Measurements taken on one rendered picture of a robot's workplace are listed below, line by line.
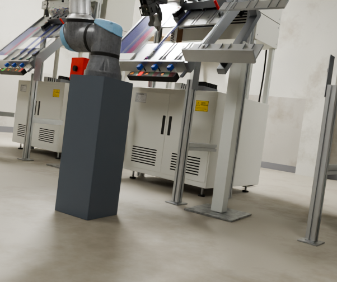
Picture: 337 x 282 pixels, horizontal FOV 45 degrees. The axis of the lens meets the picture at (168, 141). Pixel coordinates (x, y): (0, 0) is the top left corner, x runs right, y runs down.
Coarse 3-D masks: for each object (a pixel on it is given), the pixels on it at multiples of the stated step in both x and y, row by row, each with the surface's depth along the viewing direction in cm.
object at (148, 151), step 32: (160, 96) 259; (224, 96) 238; (128, 128) 276; (160, 128) 258; (192, 128) 242; (256, 128) 272; (128, 160) 275; (160, 160) 257; (192, 160) 241; (256, 160) 278
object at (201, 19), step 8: (176, 0) 277; (168, 8) 272; (208, 8) 247; (216, 8) 242; (192, 16) 248; (200, 16) 243; (208, 16) 239; (216, 16) 235; (168, 24) 253; (184, 24) 244; (192, 24) 240; (200, 24) 236; (208, 24) 232
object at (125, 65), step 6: (120, 60) 238; (126, 60) 235; (132, 60) 232; (138, 60) 228; (144, 60) 225; (150, 60) 223; (156, 60) 220; (162, 60) 217; (168, 60) 214; (174, 60) 212; (180, 60) 209; (120, 66) 241; (126, 66) 238; (132, 66) 234; (144, 66) 228; (150, 66) 225; (162, 66) 219; (174, 66) 214; (180, 66) 211; (180, 72) 215
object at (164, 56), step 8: (144, 48) 242; (152, 48) 238; (160, 48) 234; (168, 48) 230; (176, 48) 226; (136, 56) 239; (144, 56) 235; (152, 56) 231; (160, 56) 227; (168, 56) 223; (176, 56) 217
